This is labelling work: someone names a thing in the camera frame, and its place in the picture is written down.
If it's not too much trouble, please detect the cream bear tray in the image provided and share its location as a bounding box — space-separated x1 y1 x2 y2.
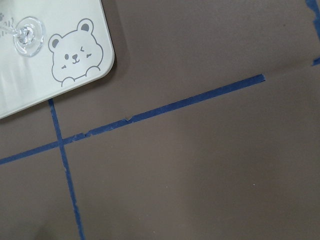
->
0 0 115 118

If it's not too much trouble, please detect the clear wine glass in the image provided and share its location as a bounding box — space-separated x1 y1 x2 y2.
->
0 16 45 57

